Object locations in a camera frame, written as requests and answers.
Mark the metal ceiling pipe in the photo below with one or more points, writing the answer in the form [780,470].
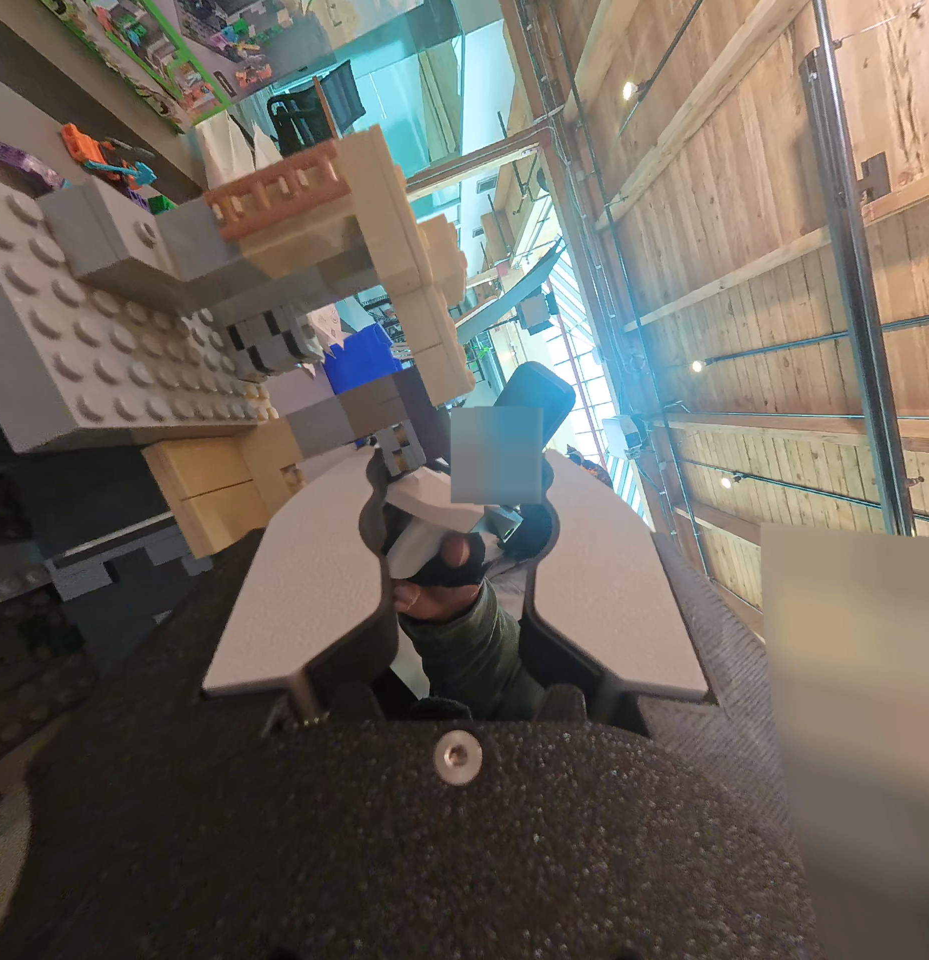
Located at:
[854,262]

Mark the black office chair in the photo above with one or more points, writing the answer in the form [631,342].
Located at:
[337,97]

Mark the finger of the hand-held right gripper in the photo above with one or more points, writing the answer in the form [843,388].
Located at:
[427,495]

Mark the green toy brick set box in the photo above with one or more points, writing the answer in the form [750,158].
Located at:
[172,45]

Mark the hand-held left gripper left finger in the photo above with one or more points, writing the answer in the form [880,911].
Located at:
[299,600]

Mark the blue plastic storage bin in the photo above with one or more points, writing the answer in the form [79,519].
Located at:
[363,360]

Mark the person's right hand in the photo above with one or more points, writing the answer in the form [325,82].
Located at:
[412,602]

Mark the person's right forearm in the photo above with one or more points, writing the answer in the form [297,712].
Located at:
[472,652]

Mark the pile of colourful loose bricks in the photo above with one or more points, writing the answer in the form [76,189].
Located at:
[89,146]

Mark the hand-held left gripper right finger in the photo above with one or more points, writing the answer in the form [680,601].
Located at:
[607,600]

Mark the toy brick castle model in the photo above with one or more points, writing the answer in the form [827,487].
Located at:
[97,337]

